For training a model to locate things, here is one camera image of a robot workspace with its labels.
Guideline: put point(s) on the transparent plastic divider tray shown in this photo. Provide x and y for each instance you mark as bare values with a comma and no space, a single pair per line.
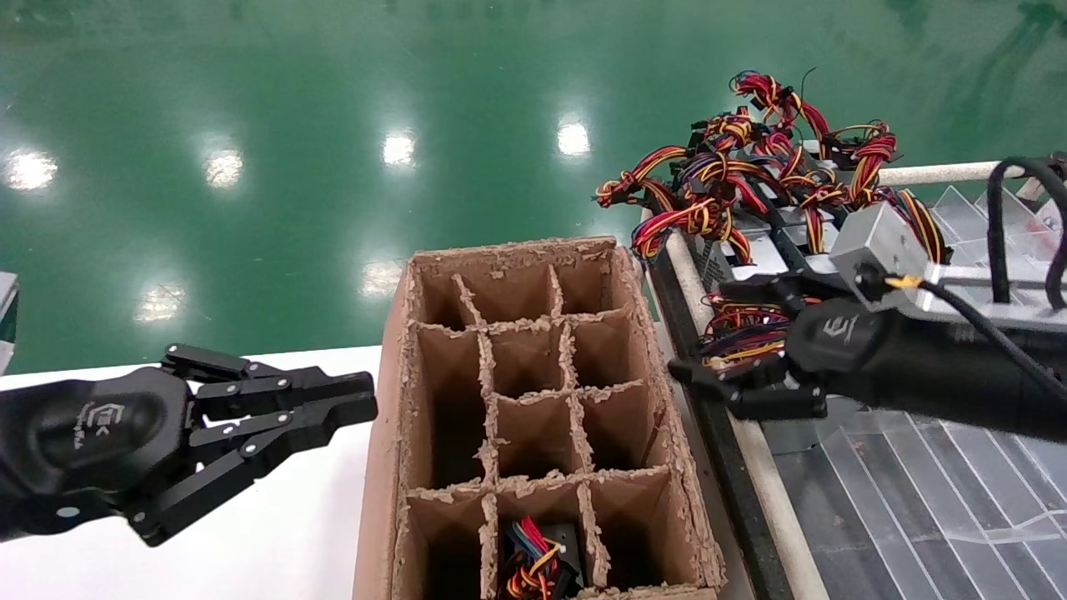
934,517

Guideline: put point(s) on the short beige padded cart tube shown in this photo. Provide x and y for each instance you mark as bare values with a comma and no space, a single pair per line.
942,173

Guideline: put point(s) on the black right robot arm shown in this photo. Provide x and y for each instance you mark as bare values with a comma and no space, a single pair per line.
984,375

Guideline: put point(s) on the cardboard divider grid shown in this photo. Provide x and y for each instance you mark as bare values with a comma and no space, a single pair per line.
486,375

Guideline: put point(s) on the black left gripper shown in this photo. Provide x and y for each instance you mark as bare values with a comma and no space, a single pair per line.
83,442

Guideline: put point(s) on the black tube end cap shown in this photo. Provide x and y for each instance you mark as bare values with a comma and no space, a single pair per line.
1057,162

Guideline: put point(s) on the black cart frame rail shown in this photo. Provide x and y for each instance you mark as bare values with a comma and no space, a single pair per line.
742,500

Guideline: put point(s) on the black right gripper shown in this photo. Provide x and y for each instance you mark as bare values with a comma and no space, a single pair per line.
842,342

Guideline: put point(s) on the grey green box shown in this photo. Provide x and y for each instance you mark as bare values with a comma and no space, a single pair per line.
5,317

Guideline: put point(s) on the long beige padded cart tube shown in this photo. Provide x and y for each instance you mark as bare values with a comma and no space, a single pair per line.
783,504

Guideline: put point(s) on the brown cardboard box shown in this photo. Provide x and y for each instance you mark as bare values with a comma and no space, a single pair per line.
388,467

